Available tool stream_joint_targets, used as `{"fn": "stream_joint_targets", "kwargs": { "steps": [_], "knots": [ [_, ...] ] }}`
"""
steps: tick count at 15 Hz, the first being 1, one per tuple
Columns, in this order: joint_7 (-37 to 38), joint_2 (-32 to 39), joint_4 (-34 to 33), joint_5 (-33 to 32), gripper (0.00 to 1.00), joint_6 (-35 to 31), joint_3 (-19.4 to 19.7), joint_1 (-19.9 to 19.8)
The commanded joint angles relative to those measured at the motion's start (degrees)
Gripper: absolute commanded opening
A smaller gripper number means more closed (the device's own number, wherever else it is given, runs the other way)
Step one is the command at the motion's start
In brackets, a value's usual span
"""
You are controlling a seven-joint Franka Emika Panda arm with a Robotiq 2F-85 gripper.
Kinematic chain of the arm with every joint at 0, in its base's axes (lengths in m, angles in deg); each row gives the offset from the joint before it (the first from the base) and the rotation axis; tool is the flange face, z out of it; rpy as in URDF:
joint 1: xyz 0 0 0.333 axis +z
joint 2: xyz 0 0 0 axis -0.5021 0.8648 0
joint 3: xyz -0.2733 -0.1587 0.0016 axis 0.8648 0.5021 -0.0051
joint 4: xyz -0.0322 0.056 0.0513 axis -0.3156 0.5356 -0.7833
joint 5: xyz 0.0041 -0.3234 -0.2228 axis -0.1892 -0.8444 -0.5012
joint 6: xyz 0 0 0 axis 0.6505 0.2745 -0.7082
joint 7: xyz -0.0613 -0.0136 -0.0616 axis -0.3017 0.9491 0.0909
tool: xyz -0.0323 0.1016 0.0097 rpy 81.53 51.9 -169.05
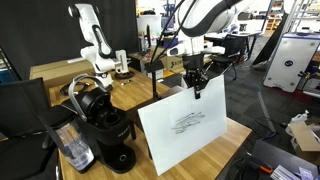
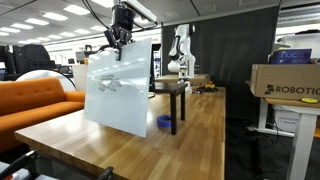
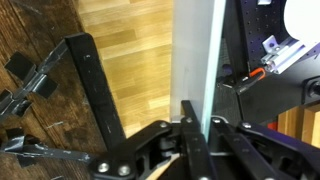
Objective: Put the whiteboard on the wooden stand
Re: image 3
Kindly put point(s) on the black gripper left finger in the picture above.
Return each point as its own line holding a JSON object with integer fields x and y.
{"x": 150, "y": 150}

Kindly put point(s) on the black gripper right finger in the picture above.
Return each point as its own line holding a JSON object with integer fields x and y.
{"x": 260, "y": 153}

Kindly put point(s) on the white glass whiteboard with scribble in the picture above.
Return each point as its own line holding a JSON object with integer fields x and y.
{"x": 193, "y": 50}

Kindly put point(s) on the dark wooden stand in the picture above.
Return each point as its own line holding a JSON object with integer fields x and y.
{"x": 33, "y": 33}

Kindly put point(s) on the orange black tool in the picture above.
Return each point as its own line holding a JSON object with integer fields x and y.
{"x": 253, "y": 78}

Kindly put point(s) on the black ledge bar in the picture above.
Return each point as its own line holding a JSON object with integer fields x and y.
{"x": 96, "y": 90}

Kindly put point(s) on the aluminium extrusion bracket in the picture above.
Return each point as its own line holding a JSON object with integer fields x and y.
{"x": 283, "y": 56}

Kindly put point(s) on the white round mount base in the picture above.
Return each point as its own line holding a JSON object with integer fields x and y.
{"x": 305, "y": 20}

